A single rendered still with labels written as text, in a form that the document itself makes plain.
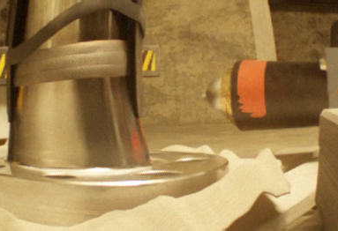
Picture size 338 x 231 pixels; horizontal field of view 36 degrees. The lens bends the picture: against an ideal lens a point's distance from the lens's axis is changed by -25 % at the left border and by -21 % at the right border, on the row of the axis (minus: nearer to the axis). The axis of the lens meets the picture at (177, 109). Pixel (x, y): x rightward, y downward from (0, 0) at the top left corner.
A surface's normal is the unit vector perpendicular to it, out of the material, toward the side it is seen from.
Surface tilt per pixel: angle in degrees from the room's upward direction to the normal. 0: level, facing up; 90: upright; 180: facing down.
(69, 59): 85
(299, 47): 90
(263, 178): 64
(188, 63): 90
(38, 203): 90
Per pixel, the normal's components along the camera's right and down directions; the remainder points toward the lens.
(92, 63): 0.55, -0.03
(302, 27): -0.55, 0.05
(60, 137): 0.11, -0.18
